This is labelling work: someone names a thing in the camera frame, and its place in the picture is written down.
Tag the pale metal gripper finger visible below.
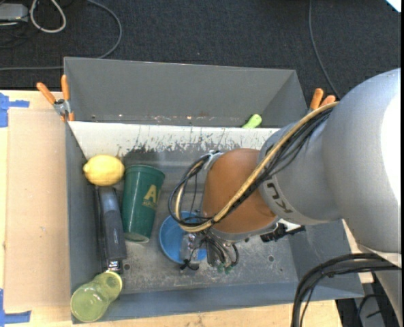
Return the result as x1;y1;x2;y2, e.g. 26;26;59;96
195;240;208;264
180;233;197;266

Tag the blue bowl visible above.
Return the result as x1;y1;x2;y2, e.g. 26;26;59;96
158;211;210;265

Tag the dark green plastic cup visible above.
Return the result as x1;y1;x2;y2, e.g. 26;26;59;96
121;163;166;245

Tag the black stapler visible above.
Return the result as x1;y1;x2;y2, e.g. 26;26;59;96
93;185;128;274

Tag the yellow-green clear plastic bottle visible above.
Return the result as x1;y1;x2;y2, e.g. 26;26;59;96
69;270;124;324

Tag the yellow lemon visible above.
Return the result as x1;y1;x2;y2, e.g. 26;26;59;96
82;154;126;187

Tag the light green small toy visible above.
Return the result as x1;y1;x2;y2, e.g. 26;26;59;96
240;113;263;129

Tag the grey metal bin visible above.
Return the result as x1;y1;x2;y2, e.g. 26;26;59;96
63;57;365;324

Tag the brown cardboard board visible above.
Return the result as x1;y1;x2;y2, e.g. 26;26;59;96
3;108;74;321

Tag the black cylinder on white bracket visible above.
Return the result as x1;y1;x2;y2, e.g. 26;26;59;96
260;220;307;243

